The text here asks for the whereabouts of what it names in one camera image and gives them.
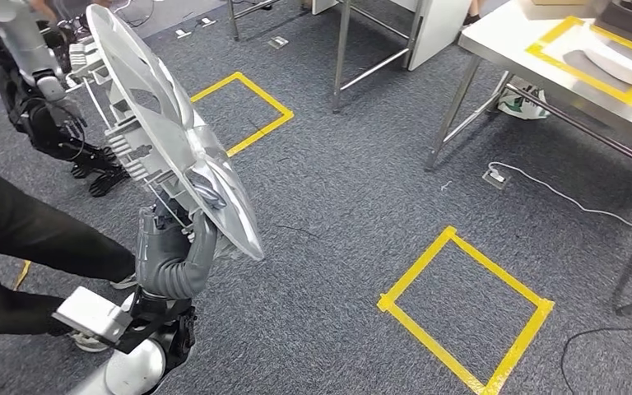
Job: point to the black humanoid robot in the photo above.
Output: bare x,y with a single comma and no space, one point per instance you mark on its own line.
38,125

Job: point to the white curved plastic part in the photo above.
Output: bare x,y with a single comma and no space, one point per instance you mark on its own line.
629,71

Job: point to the white cabinet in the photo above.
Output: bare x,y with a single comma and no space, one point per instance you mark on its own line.
441,27

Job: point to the yellow tape frame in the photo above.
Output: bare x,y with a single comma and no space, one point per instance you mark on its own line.
556,31

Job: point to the grey floor socket plate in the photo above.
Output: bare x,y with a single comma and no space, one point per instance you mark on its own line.
496,178
278,42

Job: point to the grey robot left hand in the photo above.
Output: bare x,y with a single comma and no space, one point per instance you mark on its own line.
158,245

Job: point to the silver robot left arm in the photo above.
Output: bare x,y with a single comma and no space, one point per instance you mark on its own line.
130,376

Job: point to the grey metal stand leg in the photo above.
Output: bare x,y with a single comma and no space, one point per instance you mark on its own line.
233,22

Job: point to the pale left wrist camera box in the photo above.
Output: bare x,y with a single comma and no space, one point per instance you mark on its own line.
90,316

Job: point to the stainless steel table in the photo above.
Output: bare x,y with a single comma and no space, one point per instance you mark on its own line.
340,54

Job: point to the silver plastic wheel cover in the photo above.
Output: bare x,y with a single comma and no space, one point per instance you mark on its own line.
169,136

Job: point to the person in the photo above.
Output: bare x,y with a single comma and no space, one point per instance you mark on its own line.
472,11
21,229

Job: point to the yellow floor tape square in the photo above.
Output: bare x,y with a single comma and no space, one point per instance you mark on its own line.
264,131
411,271

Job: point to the stainless steel workbench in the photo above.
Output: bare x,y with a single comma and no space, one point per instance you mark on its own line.
504,38

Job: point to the white and green bag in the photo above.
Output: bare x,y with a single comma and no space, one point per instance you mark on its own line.
523,103

